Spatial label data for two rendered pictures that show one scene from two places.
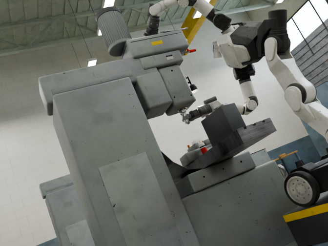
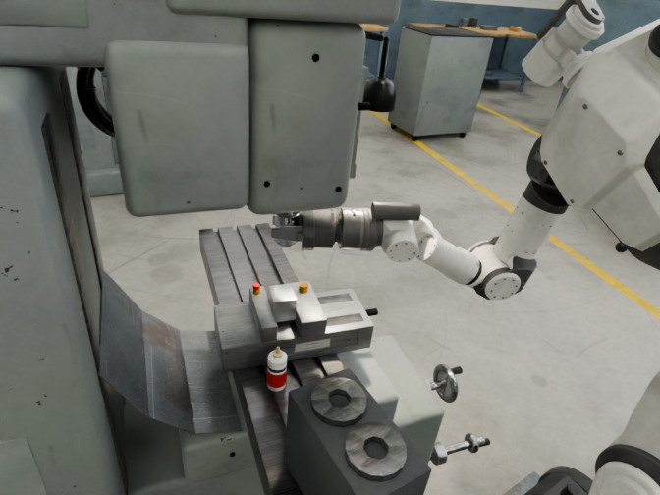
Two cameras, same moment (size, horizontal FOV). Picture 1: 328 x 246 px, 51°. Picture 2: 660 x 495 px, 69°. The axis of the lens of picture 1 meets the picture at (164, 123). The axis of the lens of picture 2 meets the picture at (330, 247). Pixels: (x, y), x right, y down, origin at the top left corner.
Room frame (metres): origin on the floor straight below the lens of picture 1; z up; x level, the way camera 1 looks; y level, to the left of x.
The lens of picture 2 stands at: (1.58, -0.26, 1.72)
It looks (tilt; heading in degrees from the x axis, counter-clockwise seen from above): 32 degrees down; 1
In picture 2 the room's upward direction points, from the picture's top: 6 degrees clockwise
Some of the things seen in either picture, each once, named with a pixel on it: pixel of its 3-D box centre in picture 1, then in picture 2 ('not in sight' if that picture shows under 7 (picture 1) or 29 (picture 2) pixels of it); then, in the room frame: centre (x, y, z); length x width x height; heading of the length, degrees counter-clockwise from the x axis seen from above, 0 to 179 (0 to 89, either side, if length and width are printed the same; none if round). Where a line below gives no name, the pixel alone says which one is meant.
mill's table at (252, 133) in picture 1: (209, 161); (286, 368); (2.38, -0.18, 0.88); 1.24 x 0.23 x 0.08; 24
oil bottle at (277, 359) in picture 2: (202, 147); (277, 366); (2.30, -0.17, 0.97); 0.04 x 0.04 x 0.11
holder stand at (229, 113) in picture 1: (223, 124); (349, 462); (2.07, -0.33, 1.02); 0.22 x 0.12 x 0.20; 35
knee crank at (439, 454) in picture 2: not in sight; (460, 446); (2.52, -0.70, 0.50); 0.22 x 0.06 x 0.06; 114
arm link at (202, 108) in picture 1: (197, 113); (331, 229); (2.44, -0.25, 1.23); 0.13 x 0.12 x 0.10; 7
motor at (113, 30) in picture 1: (114, 31); not in sight; (2.33, 0.07, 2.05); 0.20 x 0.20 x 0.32
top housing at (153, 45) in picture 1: (154, 51); not in sight; (2.42, -0.15, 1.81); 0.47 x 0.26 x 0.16; 114
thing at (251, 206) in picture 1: (238, 224); (282, 467); (2.44, -0.18, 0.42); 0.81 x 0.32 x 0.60; 114
